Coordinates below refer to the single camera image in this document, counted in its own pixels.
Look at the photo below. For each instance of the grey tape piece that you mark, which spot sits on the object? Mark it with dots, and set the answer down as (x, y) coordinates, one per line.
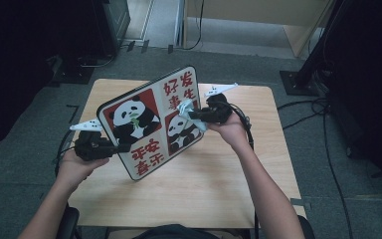
(300, 201)

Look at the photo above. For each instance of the black stand base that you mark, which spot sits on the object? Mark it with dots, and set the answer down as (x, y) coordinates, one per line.
(71, 71)

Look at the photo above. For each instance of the person's left hand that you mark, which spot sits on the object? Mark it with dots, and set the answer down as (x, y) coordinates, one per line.
(74, 167)

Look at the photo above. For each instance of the light wooden cabinet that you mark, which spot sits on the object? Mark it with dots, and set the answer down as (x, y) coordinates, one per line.
(245, 10)

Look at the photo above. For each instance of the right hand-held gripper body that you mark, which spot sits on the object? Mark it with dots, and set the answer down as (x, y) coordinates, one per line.
(217, 108)

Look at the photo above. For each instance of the person's right hand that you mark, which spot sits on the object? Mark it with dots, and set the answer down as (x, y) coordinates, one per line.
(229, 131)

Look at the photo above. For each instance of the square panda picture board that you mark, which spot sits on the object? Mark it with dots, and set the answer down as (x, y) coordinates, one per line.
(146, 132)

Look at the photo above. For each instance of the person's dark clothing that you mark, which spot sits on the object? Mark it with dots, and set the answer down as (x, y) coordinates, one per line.
(175, 232)

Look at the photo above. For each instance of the light blue wiping cloth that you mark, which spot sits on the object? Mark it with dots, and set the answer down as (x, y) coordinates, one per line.
(187, 109)

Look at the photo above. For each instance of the dark cabinet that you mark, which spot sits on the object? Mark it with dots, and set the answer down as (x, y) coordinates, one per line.
(112, 20)

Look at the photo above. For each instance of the small black floor bracket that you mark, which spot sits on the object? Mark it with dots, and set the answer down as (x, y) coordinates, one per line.
(145, 46)
(131, 46)
(170, 48)

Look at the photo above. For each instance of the black chair armrest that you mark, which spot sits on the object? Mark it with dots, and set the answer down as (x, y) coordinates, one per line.
(306, 227)
(68, 224)

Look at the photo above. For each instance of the black metal stand with base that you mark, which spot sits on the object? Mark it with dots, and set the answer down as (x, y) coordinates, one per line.
(306, 79)

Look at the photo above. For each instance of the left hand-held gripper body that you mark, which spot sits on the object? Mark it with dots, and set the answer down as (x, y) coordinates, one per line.
(91, 146)

